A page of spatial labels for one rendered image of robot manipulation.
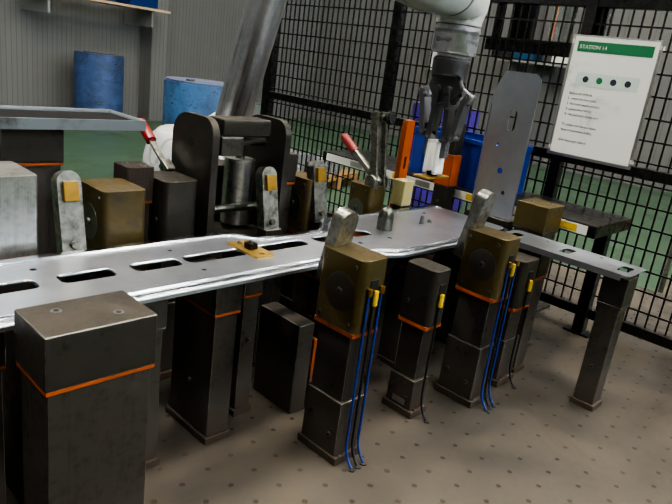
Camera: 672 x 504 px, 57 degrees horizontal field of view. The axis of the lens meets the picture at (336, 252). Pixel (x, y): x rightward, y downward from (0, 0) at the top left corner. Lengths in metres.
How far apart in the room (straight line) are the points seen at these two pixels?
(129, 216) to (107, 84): 8.04
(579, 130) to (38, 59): 8.49
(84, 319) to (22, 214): 0.31
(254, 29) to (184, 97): 3.19
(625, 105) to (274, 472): 1.22
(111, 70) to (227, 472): 8.25
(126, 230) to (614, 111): 1.22
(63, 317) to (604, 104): 1.41
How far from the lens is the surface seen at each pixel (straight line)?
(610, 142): 1.74
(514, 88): 1.55
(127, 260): 0.95
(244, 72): 1.75
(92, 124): 1.14
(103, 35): 10.14
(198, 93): 4.85
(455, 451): 1.14
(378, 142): 1.41
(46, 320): 0.69
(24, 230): 0.97
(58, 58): 9.77
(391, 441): 1.13
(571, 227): 1.55
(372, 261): 0.90
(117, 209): 1.02
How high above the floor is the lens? 1.32
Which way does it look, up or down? 17 degrees down
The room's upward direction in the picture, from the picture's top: 8 degrees clockwise
